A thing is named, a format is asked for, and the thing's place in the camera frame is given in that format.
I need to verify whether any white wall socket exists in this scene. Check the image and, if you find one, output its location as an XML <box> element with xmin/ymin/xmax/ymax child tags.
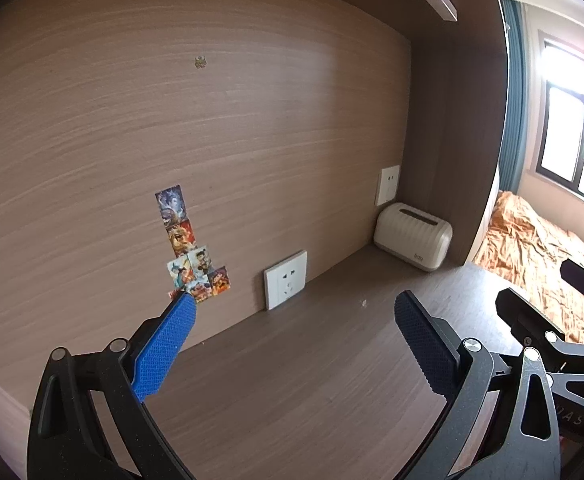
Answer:
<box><xmin>375</xmin><ymin>164</ymin><xmax>401</xmax><ymax>207</ymax></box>
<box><xmin>263</xmin><ymin>250</ymin><xmax>309</xmax><ymax>311</ymax></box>

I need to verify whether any cream tissue box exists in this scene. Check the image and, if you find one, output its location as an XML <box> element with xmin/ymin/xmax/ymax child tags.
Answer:
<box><xmin>373</xmin><ymin>202</ymin><xmax>454</xmax><ymax>272</ymax></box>

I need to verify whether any brown wooden desk hutch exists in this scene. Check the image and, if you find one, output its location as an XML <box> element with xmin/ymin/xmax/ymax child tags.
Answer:
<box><xmin>0</xmin><ymin>0</ymin><xmax>510</xmax><ymax>480</ymax></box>

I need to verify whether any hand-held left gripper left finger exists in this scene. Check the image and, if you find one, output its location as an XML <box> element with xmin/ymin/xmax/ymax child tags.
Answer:
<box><xmin>27</xmin><ymin>291</ymin><xmax>196</xmax><ymax>480</ymax></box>

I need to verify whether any teal curtain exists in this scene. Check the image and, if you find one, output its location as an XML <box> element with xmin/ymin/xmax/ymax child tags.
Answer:
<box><xmin>497</xmin><ymin>0</ymin><xmax>525</xmax><ymax>201</ymax></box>

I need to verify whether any cluster of cartoon stickers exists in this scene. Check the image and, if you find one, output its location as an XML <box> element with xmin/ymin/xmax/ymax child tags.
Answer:
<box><xmin>154</xmin><ymin>185</ymin><xmax>233</xmax><ymax>306</ymax></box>

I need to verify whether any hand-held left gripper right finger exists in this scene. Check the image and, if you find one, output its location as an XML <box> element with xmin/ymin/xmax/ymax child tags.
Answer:
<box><xmin>392</xmin><ymin>290</ymin><xmax>560</xmax><ymax>480</ymax></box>

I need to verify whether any dark framed window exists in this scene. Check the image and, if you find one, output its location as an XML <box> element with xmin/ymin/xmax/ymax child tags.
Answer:
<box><xmin>534</xmin><ymin>30</ymin><xmax>584</xmax><ymax>216</ymax></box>

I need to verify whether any orange bed sheet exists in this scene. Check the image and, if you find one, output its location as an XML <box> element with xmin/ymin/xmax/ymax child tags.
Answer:
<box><xmin>472</xmin><ymin>190</ymin><xmax>584</xmax><ymax>346</ymax></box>

